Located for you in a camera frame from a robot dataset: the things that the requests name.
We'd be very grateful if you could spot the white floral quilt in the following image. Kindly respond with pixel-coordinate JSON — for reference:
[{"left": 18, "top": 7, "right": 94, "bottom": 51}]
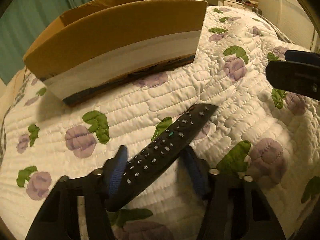
[{"left": 1, "top": 7, "right": 319, "bottom": 239}]

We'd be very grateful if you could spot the white dressing table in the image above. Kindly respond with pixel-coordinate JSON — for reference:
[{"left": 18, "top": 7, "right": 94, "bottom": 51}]
[{"left": 206, "top": 0, "right": 263, "bottom": 15}]

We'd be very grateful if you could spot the green curtain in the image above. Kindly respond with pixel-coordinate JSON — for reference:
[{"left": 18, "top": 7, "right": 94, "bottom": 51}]
[{"left": 1, "top": 0, "right": 92, "bottom": 84}]

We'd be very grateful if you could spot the brown cardboard box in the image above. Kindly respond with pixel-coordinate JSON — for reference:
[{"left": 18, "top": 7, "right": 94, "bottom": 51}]
[{"left": 23, "top": 0, "right": 208, "bottom": 106}]

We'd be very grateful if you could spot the black remote control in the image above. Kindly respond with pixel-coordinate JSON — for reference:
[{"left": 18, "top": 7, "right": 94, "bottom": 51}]
[{"left": 105, "top": 103, "right": 218, "bottom": 212}]

